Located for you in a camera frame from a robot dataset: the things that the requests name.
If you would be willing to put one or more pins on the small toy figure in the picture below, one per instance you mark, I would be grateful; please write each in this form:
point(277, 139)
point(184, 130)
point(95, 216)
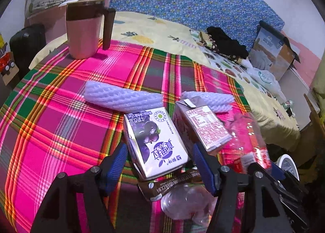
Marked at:
point(288, 106)

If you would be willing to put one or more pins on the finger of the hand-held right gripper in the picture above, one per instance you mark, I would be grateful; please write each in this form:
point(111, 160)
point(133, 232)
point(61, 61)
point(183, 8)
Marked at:
point(276, 169)

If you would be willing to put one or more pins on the white plastic basket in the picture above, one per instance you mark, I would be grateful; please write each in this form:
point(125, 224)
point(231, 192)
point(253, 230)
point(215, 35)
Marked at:
point(287, 163)

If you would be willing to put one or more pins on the white fruit print cloth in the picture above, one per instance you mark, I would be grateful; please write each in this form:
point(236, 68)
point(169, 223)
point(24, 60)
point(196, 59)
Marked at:
point(221, 65)

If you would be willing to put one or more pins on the wooden chair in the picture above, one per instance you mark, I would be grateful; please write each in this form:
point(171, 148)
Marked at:
point(314, 121)

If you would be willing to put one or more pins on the yellow pineapple print sheet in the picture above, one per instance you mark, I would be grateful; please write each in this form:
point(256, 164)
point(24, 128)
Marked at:
point(152, 27)

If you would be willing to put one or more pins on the dark polka dot cloth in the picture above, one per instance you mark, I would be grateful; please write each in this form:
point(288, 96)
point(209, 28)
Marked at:
point(212, 45)

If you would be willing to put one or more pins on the pink milk carton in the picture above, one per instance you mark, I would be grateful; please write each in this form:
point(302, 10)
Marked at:
point(205, 126)

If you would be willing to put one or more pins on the white foam fruit net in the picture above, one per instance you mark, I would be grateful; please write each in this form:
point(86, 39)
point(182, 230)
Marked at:
point(121, 98)
point(210, 99)

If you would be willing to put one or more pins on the black garment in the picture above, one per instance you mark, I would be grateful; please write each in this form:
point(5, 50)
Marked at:
point(226, 41)

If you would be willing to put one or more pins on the pink mug with brown lid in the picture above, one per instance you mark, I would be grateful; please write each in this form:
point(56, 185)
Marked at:
point(83, 32)

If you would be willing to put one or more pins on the white plastic bag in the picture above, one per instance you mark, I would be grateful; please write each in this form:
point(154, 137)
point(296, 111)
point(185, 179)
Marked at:
point(261, 78)

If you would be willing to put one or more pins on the printed cardboard box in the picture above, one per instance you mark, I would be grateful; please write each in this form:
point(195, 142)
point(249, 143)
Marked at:
point(271, 50)

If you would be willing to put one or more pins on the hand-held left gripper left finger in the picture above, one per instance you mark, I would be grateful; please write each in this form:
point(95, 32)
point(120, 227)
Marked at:
point(115, 164)

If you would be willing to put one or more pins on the brown coffee sachet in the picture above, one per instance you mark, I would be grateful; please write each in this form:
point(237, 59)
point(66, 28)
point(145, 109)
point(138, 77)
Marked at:
point(162, 184)

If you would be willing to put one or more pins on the clear plastic cup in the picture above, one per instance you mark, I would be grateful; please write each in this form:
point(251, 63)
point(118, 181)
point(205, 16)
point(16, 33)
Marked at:
point(182, 200)

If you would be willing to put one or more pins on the clear red label plastic bottle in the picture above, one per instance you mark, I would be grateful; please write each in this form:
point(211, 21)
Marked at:
point(248, 141)

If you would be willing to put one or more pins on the pink plaid cloth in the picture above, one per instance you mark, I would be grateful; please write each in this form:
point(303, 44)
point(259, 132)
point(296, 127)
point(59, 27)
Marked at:
point(63, 121)

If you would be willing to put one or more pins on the black suitcase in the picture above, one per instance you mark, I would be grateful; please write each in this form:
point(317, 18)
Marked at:
point(25, 45)

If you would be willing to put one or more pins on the colourful toy box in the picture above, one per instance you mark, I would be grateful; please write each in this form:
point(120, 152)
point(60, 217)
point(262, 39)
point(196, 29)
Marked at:
point(6, 63)

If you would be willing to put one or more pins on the purple milk carton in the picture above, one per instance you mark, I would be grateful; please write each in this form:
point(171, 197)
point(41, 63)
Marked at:
point(155, 141)

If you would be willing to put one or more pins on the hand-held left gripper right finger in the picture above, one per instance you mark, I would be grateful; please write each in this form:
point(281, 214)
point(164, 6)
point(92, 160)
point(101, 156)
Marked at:
point(203, 162)

